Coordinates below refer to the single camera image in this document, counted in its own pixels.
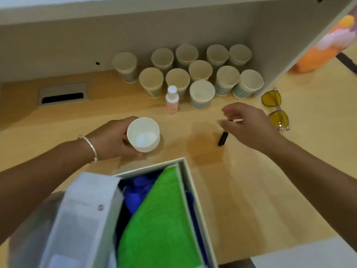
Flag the white carton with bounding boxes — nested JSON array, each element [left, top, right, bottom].
[[39, 172, 125, 268]]

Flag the white paper sheet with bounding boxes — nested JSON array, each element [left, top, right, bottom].
[[249, 236, 357, 268]]

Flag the yellow lens glasses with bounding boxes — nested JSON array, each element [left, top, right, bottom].
[[261, 89, 290, 132]]

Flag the white shelf unit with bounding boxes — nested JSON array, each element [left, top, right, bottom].
[[0, 0, 357, 98]]

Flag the person's right hand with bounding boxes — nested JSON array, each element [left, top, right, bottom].
[[220, 103, 283, 151]]

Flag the person's right forearm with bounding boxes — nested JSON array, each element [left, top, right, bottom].
[[275, 134, 357, 252]]

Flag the blue cloth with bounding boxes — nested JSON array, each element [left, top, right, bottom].
[[115, 170, 210, 266]]

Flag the group of upside-down paper cups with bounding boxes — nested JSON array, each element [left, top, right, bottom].
[[112, 44, 264, 110]]

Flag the dark strap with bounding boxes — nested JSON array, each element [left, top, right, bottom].
[[335, 52, 357, 73]]

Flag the white paper cup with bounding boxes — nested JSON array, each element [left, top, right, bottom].
[[127, 117, 161, 154]]

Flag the silver bracelet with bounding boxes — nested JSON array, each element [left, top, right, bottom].
[[78, 135, 99, 164]]

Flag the small pink bottle white cap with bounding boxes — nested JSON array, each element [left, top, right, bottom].
[[166, 85, 179, 115]]

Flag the person's left forearm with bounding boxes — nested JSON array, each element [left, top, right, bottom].
[[0, 136, 97, 246]]

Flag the green microfibre cloth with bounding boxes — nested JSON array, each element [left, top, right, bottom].
[[117, 164, 206, 268]]

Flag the person's left hand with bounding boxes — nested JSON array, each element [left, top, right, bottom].
[[89, 117, 146, 161]]

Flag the white open cardboard box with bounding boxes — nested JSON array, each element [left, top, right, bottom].
[[112, 157, 219, 268]]

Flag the grey desk cable grommet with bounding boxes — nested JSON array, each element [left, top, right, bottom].
[[38, 82, 89, 107]]

